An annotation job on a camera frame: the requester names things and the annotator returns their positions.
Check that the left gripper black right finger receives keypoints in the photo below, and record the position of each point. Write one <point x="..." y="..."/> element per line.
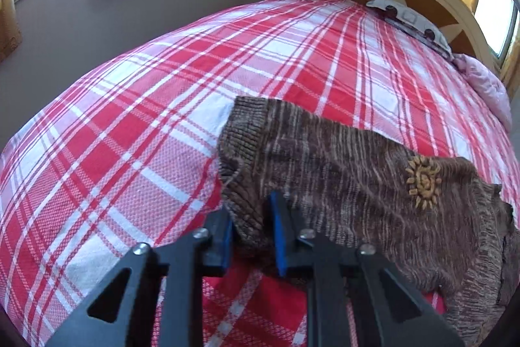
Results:
<point x="355" y="296"/>

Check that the brown knitted sweater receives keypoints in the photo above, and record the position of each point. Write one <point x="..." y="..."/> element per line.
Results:
<point x="443" y="226"/>

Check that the yellow curtain right of headboard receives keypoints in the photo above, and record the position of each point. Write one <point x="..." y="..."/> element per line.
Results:
<point x="510" y="70"/>

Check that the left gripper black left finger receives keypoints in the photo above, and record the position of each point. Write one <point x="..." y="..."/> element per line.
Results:
<point x="153" y="294"/>

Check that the red white plaid bedsheet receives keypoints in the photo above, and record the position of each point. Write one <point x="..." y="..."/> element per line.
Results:
<point x="128" y="152"/>

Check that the window behind headboard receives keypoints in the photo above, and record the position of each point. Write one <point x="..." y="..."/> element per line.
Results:
<point x="498" y="20"/>

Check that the yellow curtain at far left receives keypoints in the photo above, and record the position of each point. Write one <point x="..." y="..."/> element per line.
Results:
<point x="10" y="35"/>

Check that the white patterned pillow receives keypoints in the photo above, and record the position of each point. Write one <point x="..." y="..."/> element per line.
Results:
<point x="412" y="23"/>

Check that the pink pillow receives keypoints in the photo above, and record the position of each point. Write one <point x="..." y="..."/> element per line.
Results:
<point x="487" y="85"/>

